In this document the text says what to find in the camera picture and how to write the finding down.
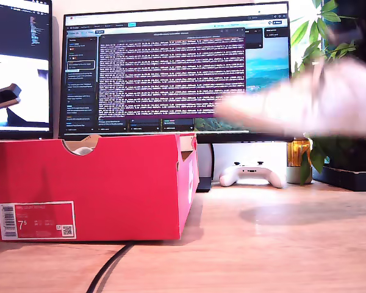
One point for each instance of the narrow black computer monitor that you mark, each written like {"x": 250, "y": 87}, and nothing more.
{"x": 18, "y": 30}

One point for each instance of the red cardboard shoebox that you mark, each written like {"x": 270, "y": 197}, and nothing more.
{"x": 109, "y": 189}

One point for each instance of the wide black computer monitor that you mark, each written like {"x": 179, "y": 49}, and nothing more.
{"x": 170, "y": 76}

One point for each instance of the dark flat object tan edge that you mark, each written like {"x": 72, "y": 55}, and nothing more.
{"x": 4, "y": 94}

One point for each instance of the grey black monitor stand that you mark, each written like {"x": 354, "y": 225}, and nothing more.
{"x": 205, "y": 184}

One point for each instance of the pale green plant pot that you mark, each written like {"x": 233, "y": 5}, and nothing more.
{"x": 292, "y": 176}

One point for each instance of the white leather lace-up sneaker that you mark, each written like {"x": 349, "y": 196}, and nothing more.
{"x": 83, "y": 151}
{"x": 308, "y": 103}

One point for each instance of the amber glass bottle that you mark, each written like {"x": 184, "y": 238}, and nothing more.
{"x": 296, "y": 152}

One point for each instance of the white game controller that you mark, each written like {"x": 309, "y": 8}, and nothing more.
{"x": 231, "y": 178}

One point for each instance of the black low box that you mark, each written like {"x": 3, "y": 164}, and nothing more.
{"x": 347, "y": 180}

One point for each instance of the green leafy houseplant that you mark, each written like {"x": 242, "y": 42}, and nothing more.
{"x": 302, "y": 30}

